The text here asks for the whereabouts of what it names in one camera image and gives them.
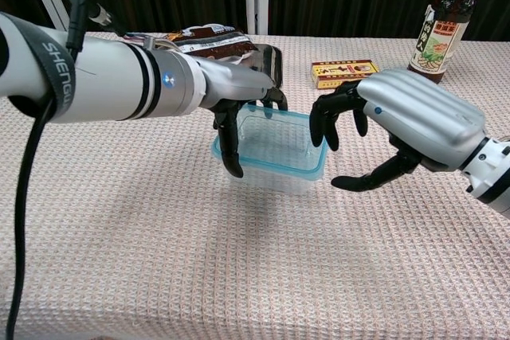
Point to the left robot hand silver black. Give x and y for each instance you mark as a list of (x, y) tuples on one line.
[(235, 85)]

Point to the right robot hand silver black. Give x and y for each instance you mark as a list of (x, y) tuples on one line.
[(422, 113)]

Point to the clear blue-rimmed plastic container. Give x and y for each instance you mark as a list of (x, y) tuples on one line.
[(279, 157)]

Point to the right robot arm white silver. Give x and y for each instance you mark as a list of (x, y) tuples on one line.
[(492, 173)]

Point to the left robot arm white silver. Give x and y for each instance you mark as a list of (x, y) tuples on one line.
[(115, 77)]

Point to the yellow red small box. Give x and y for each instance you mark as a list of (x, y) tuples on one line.
[(342, 73)]

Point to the rectangular metal tray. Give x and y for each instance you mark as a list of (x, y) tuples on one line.
[(269, 63)]

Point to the brown snack packet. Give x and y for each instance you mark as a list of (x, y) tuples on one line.
[(215, 43)]

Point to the dark sauce bottle green cap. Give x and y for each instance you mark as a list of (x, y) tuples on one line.
[(440, 37)]

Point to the pink waffle tablecloth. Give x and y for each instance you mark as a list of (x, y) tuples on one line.
[(199, 256)]

